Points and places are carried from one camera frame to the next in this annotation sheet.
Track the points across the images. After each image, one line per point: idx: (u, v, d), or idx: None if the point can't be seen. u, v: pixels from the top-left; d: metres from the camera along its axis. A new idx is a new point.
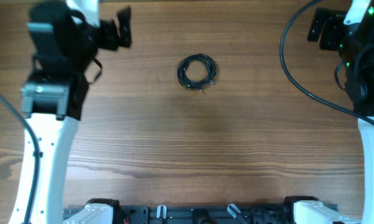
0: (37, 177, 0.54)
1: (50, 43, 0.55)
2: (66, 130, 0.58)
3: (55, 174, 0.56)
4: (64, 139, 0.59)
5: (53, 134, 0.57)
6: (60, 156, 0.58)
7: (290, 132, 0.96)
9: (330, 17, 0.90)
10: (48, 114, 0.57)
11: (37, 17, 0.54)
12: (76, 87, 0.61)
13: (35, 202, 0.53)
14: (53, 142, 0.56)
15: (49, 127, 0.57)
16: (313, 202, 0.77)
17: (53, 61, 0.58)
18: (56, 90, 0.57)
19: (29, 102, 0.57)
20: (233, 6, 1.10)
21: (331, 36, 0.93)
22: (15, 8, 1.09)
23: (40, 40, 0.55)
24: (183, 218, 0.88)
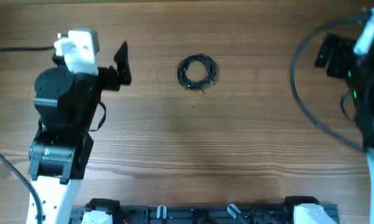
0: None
1: (56, 117, 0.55)
2: (70, 192, 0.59)
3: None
4: (68, 200, 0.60)
5: (56, 200, 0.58)
6: (63, 214, 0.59)
7: (290, 132, 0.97)
9: (346, 49, 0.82)
10: (53, 177, 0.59)
11: (42, 90, 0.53)
12: (81, 148, 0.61)
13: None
14: (55, 205, 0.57)
15: (53, 193, 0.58)
16: (315, 207, 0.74)
17: (58, 127, 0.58)
18: (62, 155, 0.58)
19: (35, 165, 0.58)
20: (233, 7, 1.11)
21: (349, 68, 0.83)
22: (18, 9, 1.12)
23: (43, 113, 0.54)
24: (183, 218, 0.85)
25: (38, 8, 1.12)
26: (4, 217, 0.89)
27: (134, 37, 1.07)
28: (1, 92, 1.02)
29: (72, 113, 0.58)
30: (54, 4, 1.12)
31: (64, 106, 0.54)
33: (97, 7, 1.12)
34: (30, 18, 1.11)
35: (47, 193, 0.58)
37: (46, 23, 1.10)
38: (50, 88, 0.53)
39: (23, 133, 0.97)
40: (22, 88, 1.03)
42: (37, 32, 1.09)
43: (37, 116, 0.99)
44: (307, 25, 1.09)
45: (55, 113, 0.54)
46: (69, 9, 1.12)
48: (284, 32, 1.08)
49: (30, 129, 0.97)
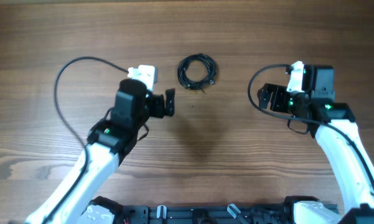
0: (74, 190, 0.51)
1: (126, 108, 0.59)
2: (110, 165, 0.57)
3: (84, 196, 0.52)
4: (104, 172, 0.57)
5: (101, 161, 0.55)
6: (98, 180, 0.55)
7: (290, 132, 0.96)
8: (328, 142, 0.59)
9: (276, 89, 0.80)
10: (105, 147, 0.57)
11: (125, 88, 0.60)
12: (129, 143, 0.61)
13: (63, 205, 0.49)
14: (98, 166, 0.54)
15: (101, 155, 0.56)
16: (313, 204, 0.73)
17: (121, 117, 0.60)
18: (112, 141, 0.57)
19: (93, 137, 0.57)
20: (233, 6, 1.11)
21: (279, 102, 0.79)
22: (18, 9, 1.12)
23: (119, 101, 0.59)
24: (183, 218, 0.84)
25: (38, 7, 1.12)
26: (4, 217, 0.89)
27: (134, 37, 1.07)
28: (1, 92, 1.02)
29: (137, 114, 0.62)
30: (54, 3, 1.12)
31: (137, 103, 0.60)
33: (97, 7, 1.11)
34: (30, 18, 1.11)
35: (99, 156, 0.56)
37: (46, 23, 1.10)
38: (132, 86, 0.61)
39: (23, 133, 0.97)
40: (22, 88, 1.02)
42: (37, 33, 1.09)
43: (37, 115, 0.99)
44: (307, 25, 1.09)
45: (127, 106, 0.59)
46: (69, 9, 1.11)
48: (284, 32, 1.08)
49: (30, 129, 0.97)
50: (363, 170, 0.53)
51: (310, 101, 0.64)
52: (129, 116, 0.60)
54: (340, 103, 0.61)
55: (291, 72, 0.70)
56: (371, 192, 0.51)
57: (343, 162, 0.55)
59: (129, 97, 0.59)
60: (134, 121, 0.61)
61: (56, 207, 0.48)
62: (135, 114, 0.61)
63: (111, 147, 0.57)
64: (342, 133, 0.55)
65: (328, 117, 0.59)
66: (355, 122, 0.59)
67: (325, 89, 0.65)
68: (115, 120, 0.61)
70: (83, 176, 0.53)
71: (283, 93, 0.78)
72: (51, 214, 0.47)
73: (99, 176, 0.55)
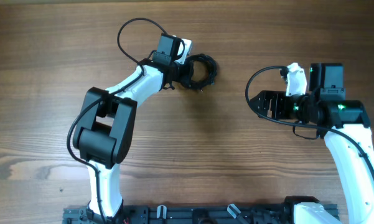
0: (136, 83, 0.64)
1: (167, 49, 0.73)
2: (156, 79, 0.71)
3: (142, 92, 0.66)
4: (153, 85, 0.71)
5: (153, 73, 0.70)
6: (149, 87, 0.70)
7: (290, 132, 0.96)
8: (340, 150, 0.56)
9: (277, 93, 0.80)
10: (153, 68, 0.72)
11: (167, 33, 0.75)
12: (168, 76, 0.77)
13: (131, 87, 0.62)
14: (150, 74, 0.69)
15: (150, 70, 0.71)
16: (315, 206, 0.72)
17: (161, 56, 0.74)
18: (156, 68, 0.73)
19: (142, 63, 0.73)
20: (233, 6, 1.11)
21: (279, 107, 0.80)
22: (17, 9, 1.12)
23: (162, 42, 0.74)
24: (183, 218, 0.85)
25: (38, 7, 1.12)
26: (4, 217, 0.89)
27: (134, 37, 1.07)
28: (1, 92, 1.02)
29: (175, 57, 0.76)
30: (54, 3, 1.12)
31: (176, 46, 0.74)
33: (96, 7, 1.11)
34: (30, 18, 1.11)
35: (149, 70, 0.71)
37: (46, 23, 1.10)
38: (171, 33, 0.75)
39: (23, 133, 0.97)
40: (22, 88, 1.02)
42: (37, 33, 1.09)
43: (37, 116, 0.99)
44: (307, 25, 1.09)
45: (168, 46, 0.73)
46: (69, 9, 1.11)
48: (284, 32, 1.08)
49: (30, 129, 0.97)
50: (372, 185, 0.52)
51: (318, 99, 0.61)
52: (169, 55, 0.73)
54: (354, 101, 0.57)
55: (287, 75, 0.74)
56: None
57: (351, 171, 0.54)
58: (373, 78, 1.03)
59: (170, 40, 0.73)
60: (172, 61, 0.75)
61: (127, 86, 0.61)
62: (174, 55, 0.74)
63: (157, 70, 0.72)
64: (355, 142, 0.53)
65: (341, 120, 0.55)
66: (369, 127, 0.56)
67: (334, 87, 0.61)
68: (156, 58, 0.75)
70: (142, 78, 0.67)
71: (283, 98, 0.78)
72: (124, 88, 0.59)
73: (150, 84, 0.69)
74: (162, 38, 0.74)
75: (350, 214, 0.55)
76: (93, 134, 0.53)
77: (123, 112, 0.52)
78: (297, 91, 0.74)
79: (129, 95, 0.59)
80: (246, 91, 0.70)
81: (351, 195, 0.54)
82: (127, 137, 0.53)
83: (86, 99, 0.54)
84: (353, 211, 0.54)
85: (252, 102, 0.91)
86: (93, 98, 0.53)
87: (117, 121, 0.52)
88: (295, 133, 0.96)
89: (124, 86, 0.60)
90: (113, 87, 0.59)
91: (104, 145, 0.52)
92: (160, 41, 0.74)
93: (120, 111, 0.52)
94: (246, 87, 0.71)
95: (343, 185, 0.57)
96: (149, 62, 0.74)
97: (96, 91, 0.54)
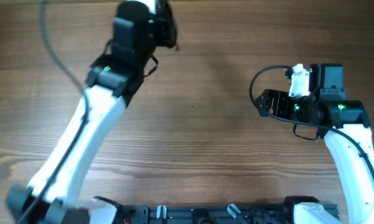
0: (74, 145, 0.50)
1: (125, 39, 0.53)
2: (116, 109, 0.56)
3: (89, 148, 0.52)
4: (112, 115, 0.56)
5: (105, 107, 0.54)
6: (107, 122, 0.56)
7: (290, 132, 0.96)
8: (340, 150, 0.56)
9: (277, 93, 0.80)
10: (106, 91, 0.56)
11: (124, 12, 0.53)
12: (134, 81, 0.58)
13: (65, 165, 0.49)
14: (101, 113, 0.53)
15: (102, 99, 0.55)
16: (315, 206, 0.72)
17: (122, 51, 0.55)
18: (112, 83, 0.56)
19: (92, 78, 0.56)
20: (233, 6, 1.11)
21: (279, 107, 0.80)
22: (17, 9, 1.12)
23: (115, 28, 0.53)
24: (183, 218, 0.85)
25: (38, 7, 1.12)
26: (4, 217, 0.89)
27: None
28: (1, 92, 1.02)
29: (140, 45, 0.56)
30: (54, 3, 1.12)
31: (135, 32, 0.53)
33: (96, 7, 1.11)
34: (30, 18, 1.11)
35: (101, 99, 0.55)
37: (46, 23, 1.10)
38: (129, 12, 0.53)
39: (23, 133, 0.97)
40: (22, 88, 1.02)
42: (37, 33, 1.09)
43: (37, 115, 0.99)
44: (307, 25, 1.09)
45: (126, 35, 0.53)
46: (69, 9, 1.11)
48: (284, 32, 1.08)
49: (30, 129, 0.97)
50: (372, 185, 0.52)
51: (318, 99, 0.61)
52: (130, 47, 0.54)
54: (354, 101, 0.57)
55: (292, 76, 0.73)
56: None
57: (351, 171, 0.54)
58: (373, 79, 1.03)
59: (126, 26, 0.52)
60: (137, 56, 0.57)
61: (58, 166, 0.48)
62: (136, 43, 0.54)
63: (112, 94, 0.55)
64: (355, 142, 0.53)
65: (341, 120, 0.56)
66: (369, 127, 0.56)
67: (333, 88, 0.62)
68: (117, 55, 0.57)
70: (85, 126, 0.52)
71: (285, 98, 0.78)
72: (54, 177, 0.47)
73: (104, 122, 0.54)
74: (115, 22, 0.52)
75: (350, 214, 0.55)
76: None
77: (55, 216, 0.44)
78: (297, 93, 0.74)
79: (63, 183, 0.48)
80: (250, 89, 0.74)
81: (350, 195, 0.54)
82: None
83: (9, 205, 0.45)
84: (353, 210, 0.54)
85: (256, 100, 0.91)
86: (17, 205, 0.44)
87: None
88: (295, 134, 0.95)
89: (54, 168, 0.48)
90: (41, 174, 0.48)
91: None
92: (113, 25, 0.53)
93: (50, 218, 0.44)
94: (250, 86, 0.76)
95: (343, 185, 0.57)
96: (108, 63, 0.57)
97: (18, 196, 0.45)
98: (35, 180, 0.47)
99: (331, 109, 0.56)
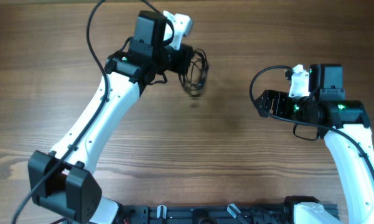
0: (95, 120, 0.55)
1: (145, 37, 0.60)
2: (132, 93, 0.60)
3: (107, 126, 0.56)
4: (127, 100, 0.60)
5: (122, 90, 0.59)
6: (122, 107, 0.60)
7: (290, 132, 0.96)
8: (341, 150, 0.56)
9: (277, 93, 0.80)
10: (123, 76, 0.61)
11: (148, 14, 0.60)
12: (150, 71, 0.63)
13: (85, 135, 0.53)
14: (119, 94, 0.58)
15: (121, 83, 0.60)
16: (315, 206, 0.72)
17: (140, 50, 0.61)
18: (130, 71, 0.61)
19: (110, 66, 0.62)
20: (233, 6, 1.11)
21: (279, 107, 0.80)
22: (17, 9, 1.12)
23: (139, 27, 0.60)
24: (183, 218, 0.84)
25: (38, 8, 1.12)
26: (4, 217, 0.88)
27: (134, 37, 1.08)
28: (1, 92, 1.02)
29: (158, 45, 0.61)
30: (54, 4, 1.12)
31: (158, 29, 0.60)
33: (97, 7, 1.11)
34: (30, 18, 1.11)
35: (119, 83, 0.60)
37: (46, 23, 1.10)
38: (154, 14, 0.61)
39: (23, 133, 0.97)
40: (22, 88, 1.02)
42: (37, 33, 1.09)
43: (37, 115, 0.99)
44: (307, 25, 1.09)
45: (147, 31, 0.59)
46: (69, 10, 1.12)
48: (284, 32, 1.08)
49: (30, 129, 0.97)
50: (372, 185, 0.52)
51: (318, 99, 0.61)
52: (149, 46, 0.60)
54: (354, 101, 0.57)
55: (292, 77, 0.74)
56: None
57: (351, 171, 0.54)
58: (373, 79, 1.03)
59: (149, 23, 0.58)
60: (154, 53, 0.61)
61: (80, 135, 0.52)
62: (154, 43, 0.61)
63: (129, 79, 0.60)
64: (355, 142, 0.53)
65: (341, 120, 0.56)
66: (369, 127, 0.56)
67: (333, 88, 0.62)
68: (134, 49, 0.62)
70: (105, 104, 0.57)
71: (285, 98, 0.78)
72: (76, 144, 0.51)
73: (121, 105, 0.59)
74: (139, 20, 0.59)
75: (350, 214, 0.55)
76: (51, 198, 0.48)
77: (74, 179, 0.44)
78: (297, 94, 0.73)
79: (81, 152, 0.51)
80: (251, 89, 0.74)
81: (350, 195, 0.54)
82: (88, 201, 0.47)
83: (30, 169, 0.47)
84: (353, 210, 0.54)
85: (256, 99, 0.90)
86: (39, 167, 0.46)
87: (69, 190, 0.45)
88: (295, 134, 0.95)
89: (75, 138, 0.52)
90: (63, 142, 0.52)
91: (65, 211, 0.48)
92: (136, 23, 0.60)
93: (69, 180, 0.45)
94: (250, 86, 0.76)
95: (343, 185, 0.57)
96: (127, 55, 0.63)
97: (40, 160, 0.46)
98: (56, 149, 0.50)
99: (331, 109, 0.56)
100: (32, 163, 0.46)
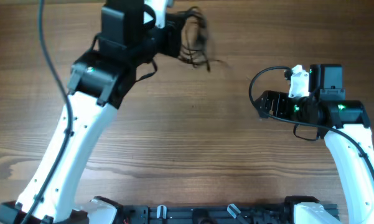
0: (58, 165, 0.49)
1: (116, 31, 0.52)
2: (106, 116, 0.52)
3: (74, 163, 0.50)
4: (98, 126, 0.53)
5: (89, 118, 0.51)
6: (93, 134, 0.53)
7: (291, 132, 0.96)
8: (341, 150, 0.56)
9: (278, 93, 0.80)
10: (90, 97, 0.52)
11: (113, 4, 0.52)
12: (125, 79, 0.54)
13: (51, 183, 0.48)
14: (86, 124, 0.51)
15: (88, 109, 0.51)
16: (314, 206, 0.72)
17: (112, 46, 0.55)
18: (103, 79, 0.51)
19: (76, 79, 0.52)
20: (233, 5, 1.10)
21: (279, 107, 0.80)
22: (17, 9, 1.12)
23: (107, 22, 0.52)
24: (183, 218, 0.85)
25: (38, 7, 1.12)
26: None
27: None
28: (1, 92, 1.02)
29: (132, 41, 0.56)
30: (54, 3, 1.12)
31: (127, 23, 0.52)
33: (97, 7, 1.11)
34: (30, 18, 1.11)
35: (84, 111, 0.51)
37: (46, 23, 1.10)
38: (120, 2, 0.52)
39: (23, 133, 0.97)
40: (22, 88, 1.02)
42: (37, 33, 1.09)
43: (37, 115, 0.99)
44: (307, 25, 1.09)
45: (117, 26, 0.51)
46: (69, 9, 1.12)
48: (285, 32, 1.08)
49: (30, 129, 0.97)
50: (373, 186, 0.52)
51: (318, 99, 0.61)
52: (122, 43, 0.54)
54: (354, 101, 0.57)
55: (291, 77, 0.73)
56: None
57: (351, 172, 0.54)
58: None
59: (117, 15, 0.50)
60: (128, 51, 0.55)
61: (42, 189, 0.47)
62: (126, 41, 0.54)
63: (97, 100, 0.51)
64: (355, 142, 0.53)
65: (341, 120, 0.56)
66: (369, 127, 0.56)
67: (333, 88, 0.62)
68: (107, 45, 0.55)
70: (69, 138, 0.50)
71: (285, 98, 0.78)
72: (40, 197, 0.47)
73: (90, 134, 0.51)
74: (104, 12, 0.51)
75: (350, 214, 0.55)
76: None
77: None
78: (297, 94, 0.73)
79: (48, 207, 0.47)
80: (250, 89, 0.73)
81: (350, 195, 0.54)
82: None
83: (0, 221, 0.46)
84: (353, 210, 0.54)
85: (256, 100, 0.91)
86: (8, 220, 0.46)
87: None
88: (295, 134, 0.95)
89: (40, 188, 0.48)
90: (28, 192, 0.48)
91: None
92: (101, 17, 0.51)
93: None
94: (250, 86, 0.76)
95: (343, 185, 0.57)
96: (95, 63, 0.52)
97: (7, 213, 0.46)
98: (22, 200, 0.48)
99: (331, 109, 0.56)
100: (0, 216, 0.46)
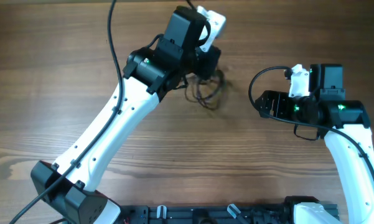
0: (102, 135, 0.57)
1: (177, 35, 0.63)
2: (146, 106, 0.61)
3: (117, 140, 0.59)
4: (141, 111, 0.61)
5: (137, 102, 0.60)
6: (135, 119, 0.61)
7: (290, 132, 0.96)
8: (340, 150, 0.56)
9: (278, 93, 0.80)
10: (142, 83, 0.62)
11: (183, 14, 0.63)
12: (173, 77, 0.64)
13: (89, 152, 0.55)
14: (132, 107, 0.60)
15: (137, 94, 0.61)
16: (314, 206, 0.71)
17: (169, 51, 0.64)
18: (156, 72, 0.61)
19: (132, 66, 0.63)
20: (233, 6, 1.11)
21: (279, 107, 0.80)
22: (17, 9, 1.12)
23: (172, 25, 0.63)
24: (183, 218, 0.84)
25: (39, 7, 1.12)
26: (4, 217, 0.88)
27: (134, 36, 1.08)
28: (1, 92, 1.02)
29: (187, 47, 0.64)
30: (54, 4, 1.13)
31: (190, 31, 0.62)
33: (97, 7, 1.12)
34: (30, 18, 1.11)
35: (132, 94, 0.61)
37: (46, 23, 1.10)
38: (188, 14, 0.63)
39: (23, 133, 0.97)
40: (22, 87, 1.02)
42: (37, 33, 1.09)
43: (37, 115, 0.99)
44: (307, 25, 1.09)
45: (180, 32, 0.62)
46: (69, 9, 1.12)
48: (284, 32, 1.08)
49: (30, 129, 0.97)
50: (373, 186, 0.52)
51: (318, 99, 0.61)
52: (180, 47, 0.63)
54: (354, 101, 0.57)
55: (291, 76, 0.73)
56: None
57: (350, 172, 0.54)
58: None
59: (184, 22, 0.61)
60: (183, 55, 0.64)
61: (82, 155, 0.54)
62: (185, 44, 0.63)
63: (147, 88, 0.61)
64: (354, 142, 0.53)
65: (341, 120, 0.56)
66: (369, 127, 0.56)
67: (333, 88, 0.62)
68: (162, 48, 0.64)
70: (116, 116, 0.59)
71: (285, 98, 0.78)
72: (78, 162, 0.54)
73: (134, 117, 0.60)
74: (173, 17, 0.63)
75: (349, 214, 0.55)
76: (55, 202, 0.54)
77: (74, 198, 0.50)
78: (297, 94, 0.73)
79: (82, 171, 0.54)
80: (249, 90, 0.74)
81: (350, 195, 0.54)
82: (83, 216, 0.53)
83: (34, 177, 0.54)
84: (353, 210, 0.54)
85: (256, 100, 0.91)
86: (42, 178, 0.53)
87: (68, 205, 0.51)
88: (295, 133, 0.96)
89: (79, 155, 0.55)
90: (68, 156, 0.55)
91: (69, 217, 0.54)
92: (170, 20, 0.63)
93: (70, 197, 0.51)
94: (250, 86, 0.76)
95: (343, 184, 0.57)
96: (150, 56, 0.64)
97: (43, 172, 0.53)
98: (61, 162, 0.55)
99: (331, 109, 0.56)
100: (37, 172, 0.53)
